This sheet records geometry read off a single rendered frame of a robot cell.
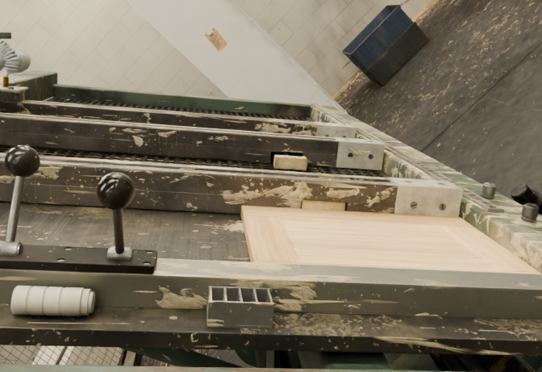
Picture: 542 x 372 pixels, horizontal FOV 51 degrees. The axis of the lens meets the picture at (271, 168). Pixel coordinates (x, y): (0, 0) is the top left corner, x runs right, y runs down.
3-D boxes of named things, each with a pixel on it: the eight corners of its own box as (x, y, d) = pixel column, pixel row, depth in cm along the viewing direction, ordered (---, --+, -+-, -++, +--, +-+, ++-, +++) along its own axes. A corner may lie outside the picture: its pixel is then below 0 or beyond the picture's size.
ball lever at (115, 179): (135, 276, 63) (132, 192, 54) (100, 275, 62) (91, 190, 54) (139, 249, 66) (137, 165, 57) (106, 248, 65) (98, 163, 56)
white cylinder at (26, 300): (10, 319, 57) (89, 322, 58) (10, 293, 57) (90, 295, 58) (18, 306, 60) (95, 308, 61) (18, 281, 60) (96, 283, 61)
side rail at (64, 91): (308, 130, 252) (310, 106, 250) (52, 111, 237) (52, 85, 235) (305, 127, 260) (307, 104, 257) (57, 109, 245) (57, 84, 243)
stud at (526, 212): (539, 223, 93) (542, 206, 92) (525, 223, 93) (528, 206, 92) (531, 219, 95) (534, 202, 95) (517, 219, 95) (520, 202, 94)
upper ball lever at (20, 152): (19, 260, 60) (38, 141, 64) (-18, 258, 59) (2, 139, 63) (29, 264, 64) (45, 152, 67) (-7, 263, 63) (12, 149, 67)
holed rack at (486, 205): (503, 212, 98) (504, 209, 98) (487, 211, 98) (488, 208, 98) (317, 105, 258) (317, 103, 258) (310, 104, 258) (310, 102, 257)
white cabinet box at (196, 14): (356, 127, 486) (177, -52, 437) (308, 173, 498) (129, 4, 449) (346, 111, 543) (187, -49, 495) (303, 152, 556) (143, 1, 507)
